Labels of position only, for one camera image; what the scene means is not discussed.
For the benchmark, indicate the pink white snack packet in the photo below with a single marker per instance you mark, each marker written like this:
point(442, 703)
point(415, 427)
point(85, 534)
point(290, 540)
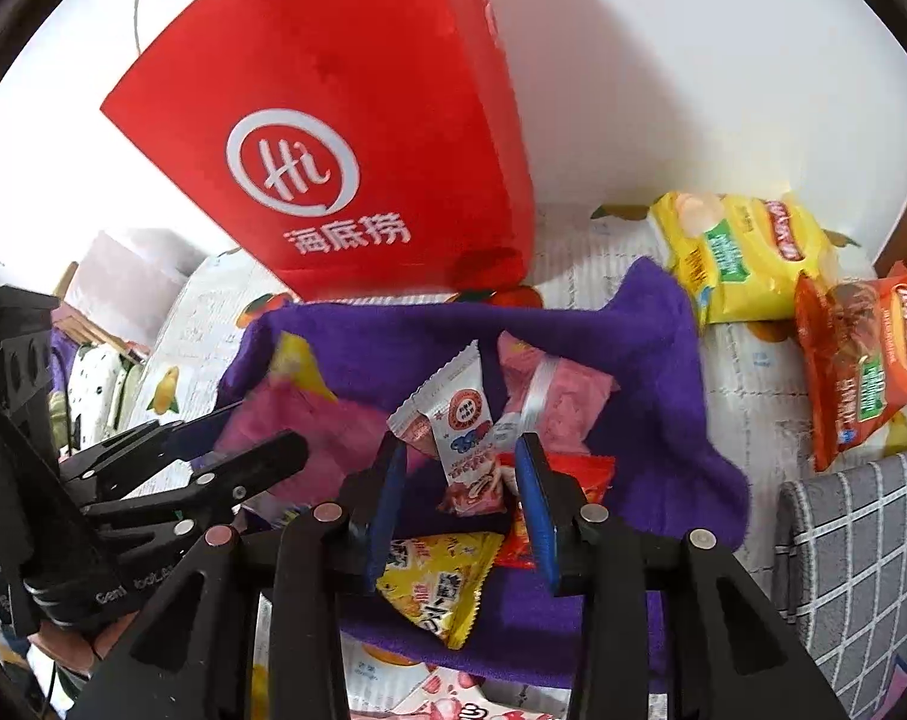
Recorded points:
point(461, 697)

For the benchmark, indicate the pale pink bag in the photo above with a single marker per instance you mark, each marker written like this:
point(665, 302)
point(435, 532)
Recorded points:
point(131, 277)

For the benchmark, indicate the red paper bag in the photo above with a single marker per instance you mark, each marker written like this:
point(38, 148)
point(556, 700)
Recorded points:
point(363, 90)

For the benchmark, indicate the red snack packet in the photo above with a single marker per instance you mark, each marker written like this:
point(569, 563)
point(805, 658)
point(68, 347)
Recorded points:
point(581, 484)

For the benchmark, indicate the large pink snack packet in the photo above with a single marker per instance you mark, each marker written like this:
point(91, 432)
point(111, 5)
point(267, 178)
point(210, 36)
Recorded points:
point(303, 405)

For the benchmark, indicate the orange chip bag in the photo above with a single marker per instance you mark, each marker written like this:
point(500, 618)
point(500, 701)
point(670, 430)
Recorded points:
point(858, 360)

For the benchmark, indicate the yellow chip bag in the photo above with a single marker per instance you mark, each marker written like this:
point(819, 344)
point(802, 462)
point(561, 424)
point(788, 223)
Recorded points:
point(746, 262)

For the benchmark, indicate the grey checked cushion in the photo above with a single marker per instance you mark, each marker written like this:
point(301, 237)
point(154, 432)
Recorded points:
point(866, 585)

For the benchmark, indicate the white pink candy packet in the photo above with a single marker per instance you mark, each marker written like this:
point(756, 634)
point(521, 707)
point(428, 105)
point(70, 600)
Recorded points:
point(457, 420)

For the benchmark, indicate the purple towel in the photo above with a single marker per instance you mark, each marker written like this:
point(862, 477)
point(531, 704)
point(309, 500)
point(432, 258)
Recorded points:
point(648, 427)

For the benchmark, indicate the yellow snack packet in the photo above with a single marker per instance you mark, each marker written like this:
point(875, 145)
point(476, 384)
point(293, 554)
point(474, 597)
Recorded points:
point(431, 577)

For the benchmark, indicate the person's left hand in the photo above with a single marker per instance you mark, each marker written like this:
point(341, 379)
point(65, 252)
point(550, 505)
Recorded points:
point(78, 649)

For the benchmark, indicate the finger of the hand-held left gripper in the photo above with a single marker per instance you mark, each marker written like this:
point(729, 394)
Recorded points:
point(153, 446)
point(243, 472)

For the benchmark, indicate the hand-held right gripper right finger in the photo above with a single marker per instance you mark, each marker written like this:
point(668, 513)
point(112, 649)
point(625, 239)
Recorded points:
point(540, 525)

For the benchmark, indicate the fruit print bedsheet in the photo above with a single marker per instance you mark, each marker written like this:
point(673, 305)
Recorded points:
point(753, 390)

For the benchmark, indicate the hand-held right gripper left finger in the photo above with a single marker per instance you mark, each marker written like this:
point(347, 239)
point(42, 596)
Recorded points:
point(390, 517)

